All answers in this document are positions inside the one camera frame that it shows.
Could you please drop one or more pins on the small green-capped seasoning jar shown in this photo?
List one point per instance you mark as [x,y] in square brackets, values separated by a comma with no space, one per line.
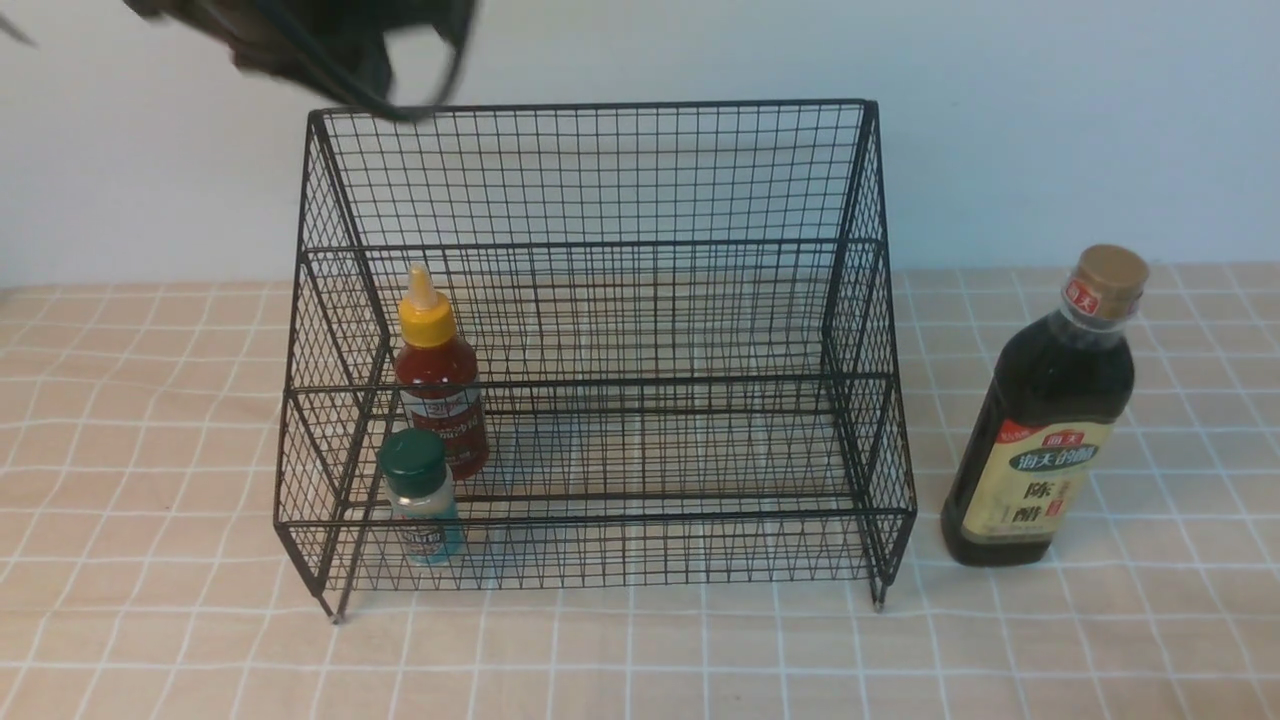
[419,486]

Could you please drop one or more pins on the beige grid-pattern tablecloth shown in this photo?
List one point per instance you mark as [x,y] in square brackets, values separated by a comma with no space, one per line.
[142,578]

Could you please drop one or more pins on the dark vinegar bottle gold cap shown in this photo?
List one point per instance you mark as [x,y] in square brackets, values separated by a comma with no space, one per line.
[1058,388]

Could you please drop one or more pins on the black wire mesh shelf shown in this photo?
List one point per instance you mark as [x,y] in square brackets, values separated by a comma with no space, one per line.
[683,317]

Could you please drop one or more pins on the red sauce bottle yellow cap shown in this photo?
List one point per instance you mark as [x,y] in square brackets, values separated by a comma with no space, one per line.
[440,375]

